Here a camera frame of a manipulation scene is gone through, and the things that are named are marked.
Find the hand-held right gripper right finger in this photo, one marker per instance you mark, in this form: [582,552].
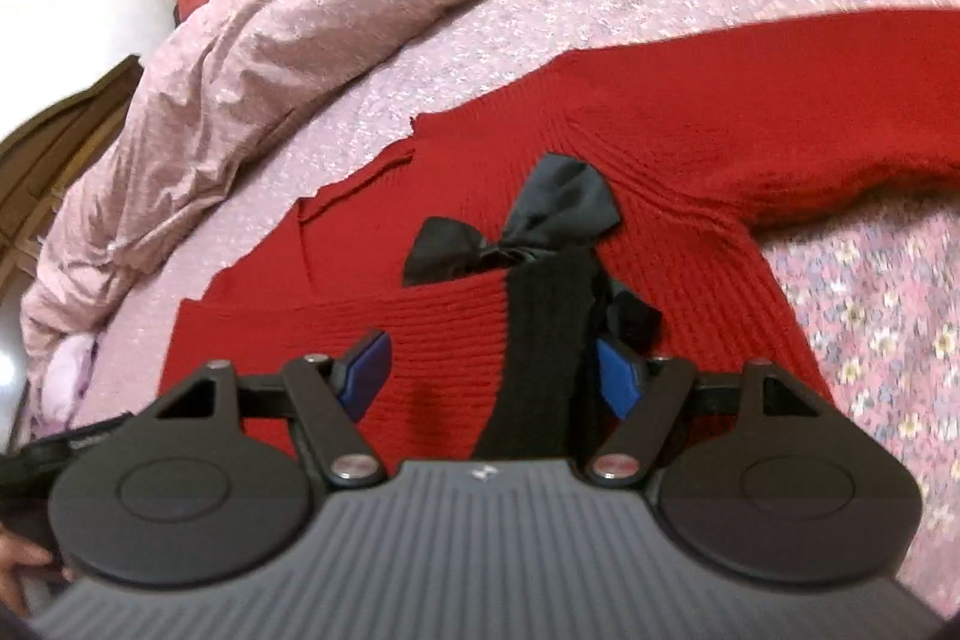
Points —
[615,379]

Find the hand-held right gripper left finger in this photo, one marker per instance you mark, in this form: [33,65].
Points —
[366,371]

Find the red knit sweater black bow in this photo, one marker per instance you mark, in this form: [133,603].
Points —
[675,108]

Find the person's left hand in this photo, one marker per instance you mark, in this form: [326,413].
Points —
[21,559]

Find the light purple cloth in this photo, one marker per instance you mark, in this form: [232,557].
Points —
[67,377]

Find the pink floral bed sheet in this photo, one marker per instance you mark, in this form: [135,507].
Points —
[862,310]

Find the brown wooden headboard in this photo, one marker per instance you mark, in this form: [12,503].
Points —
[60,160]

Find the pink floral duvet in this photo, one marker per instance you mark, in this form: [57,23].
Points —
[337,33]

